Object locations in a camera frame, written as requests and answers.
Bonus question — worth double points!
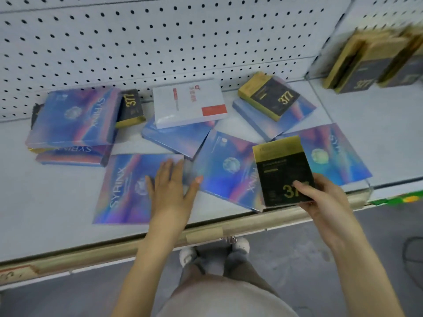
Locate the person's right hand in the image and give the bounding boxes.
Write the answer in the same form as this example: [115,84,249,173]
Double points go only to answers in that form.
[292,173,356,251]

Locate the green shelf label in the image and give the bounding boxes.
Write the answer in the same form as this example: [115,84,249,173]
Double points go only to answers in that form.
[369,191,423,207]

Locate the person's white shoe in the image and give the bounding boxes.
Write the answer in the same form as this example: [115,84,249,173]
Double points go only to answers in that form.
[179,246,198,268]
[231,236,250,255]

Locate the beige shelf price rail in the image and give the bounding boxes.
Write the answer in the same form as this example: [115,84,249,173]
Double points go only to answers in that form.
[0,187,371,288]

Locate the person's left hand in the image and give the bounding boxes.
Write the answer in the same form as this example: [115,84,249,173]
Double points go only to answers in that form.
[145,158,204,230]

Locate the black floor cable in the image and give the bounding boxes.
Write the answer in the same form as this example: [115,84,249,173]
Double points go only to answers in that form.
[404,237,423,292]

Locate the black and gold box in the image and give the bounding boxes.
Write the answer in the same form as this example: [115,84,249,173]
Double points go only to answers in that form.
[238,71,301,122]
[323,27,371,90]
[378,24,423,88]
[252,135,315,208]
[115,88,147,129]
[335,35,411,94]
[31,103,46,130]

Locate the person's white left shoe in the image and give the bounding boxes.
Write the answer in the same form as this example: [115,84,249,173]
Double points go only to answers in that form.
[179,246,198,268]

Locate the person's left forearm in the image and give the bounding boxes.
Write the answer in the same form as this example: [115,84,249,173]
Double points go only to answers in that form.
[112,224,189,317]

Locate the scattered group of holographic packs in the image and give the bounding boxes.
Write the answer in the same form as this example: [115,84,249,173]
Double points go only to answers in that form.
[26,76,373,214]

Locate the person's right forearm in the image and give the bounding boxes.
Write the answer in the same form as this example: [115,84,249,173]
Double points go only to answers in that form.
[330,232,406,317]

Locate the person's grey shorts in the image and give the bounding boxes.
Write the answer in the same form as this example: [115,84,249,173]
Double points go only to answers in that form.
[158,252,299,317]

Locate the white box with red label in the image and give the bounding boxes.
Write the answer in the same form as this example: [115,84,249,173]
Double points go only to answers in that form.
[152,79,228,130]

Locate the white pegboard panel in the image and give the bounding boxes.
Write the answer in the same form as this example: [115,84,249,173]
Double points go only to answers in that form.
[0,0,357,123]
[307,0,423,80]

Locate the person's white right shoe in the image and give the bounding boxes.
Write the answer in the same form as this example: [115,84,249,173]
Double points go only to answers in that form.
[231,236,250,255]

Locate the holographic blue box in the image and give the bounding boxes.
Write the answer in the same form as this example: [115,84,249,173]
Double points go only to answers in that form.
[93,153,185,225]

